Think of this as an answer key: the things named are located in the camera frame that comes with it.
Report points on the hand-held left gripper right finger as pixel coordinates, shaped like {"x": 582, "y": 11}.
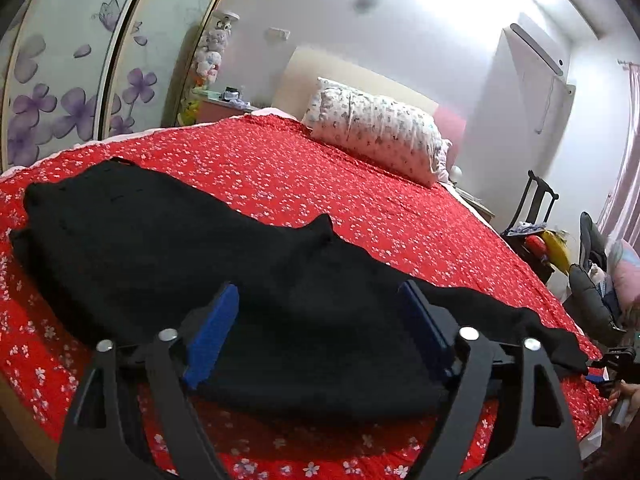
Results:
{"x": 425, "y": 330}

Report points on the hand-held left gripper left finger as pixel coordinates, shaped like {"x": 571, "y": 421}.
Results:
{"x": 212, "y": 335}

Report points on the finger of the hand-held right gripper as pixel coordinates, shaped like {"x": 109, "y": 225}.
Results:
{"x": 595, "y": 377}

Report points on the black pants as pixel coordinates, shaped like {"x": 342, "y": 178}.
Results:
{"x": 175, "y": 260}

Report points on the person's right hand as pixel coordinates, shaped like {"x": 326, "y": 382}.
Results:
{"x": 626, "y": 399}

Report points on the grey padded jacket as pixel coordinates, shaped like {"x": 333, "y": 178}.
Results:
{"x": 585, "y": 295}

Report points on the pastel pink cushion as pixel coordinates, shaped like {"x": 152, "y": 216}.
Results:
{"x": 625, "y": 270}

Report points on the yellow bag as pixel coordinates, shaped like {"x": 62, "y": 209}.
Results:
{"x": 555, "y": 250}

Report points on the red item on chair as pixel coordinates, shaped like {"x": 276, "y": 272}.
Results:
{"x": 535, "y": 246}

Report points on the red floral bedspread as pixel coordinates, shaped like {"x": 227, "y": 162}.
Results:
{"x": 375, "y": 200}

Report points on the small round white lamp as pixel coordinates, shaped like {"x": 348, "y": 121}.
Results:
{"x": 456, "y": 174}

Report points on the black wooden chair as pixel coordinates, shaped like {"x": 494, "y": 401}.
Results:
{"x": 525, "y": 195}

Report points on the plain white pillow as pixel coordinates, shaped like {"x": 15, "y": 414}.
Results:
{"x": 442, "y": 160}

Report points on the pink curtain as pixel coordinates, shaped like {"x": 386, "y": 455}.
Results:
{"x": 627, "y": 160}

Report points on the pink headboard cushion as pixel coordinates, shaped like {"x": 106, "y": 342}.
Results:
{"x": 450, "y": 125}

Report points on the white floral pillow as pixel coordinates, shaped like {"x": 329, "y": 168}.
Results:
{"x": 375, "y": 125}

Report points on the beige headboard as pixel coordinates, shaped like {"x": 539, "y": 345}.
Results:
{"x": 300, "y": 75}

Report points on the white air conditioner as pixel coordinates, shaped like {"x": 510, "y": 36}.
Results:
{"x": 530, "y": 75}

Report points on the column of stuffed toys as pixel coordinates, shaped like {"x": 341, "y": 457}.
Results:
{"x": 210, "y": 55}

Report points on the wardrobe with purple flower doors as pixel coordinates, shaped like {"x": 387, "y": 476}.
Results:
{"x": 60, "y": 60}

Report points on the beige bed frame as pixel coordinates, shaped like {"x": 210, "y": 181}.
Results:
{"x": 20, "y": 420}

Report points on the white wall socket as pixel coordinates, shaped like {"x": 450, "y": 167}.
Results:
{"x": 277, "y": 34}

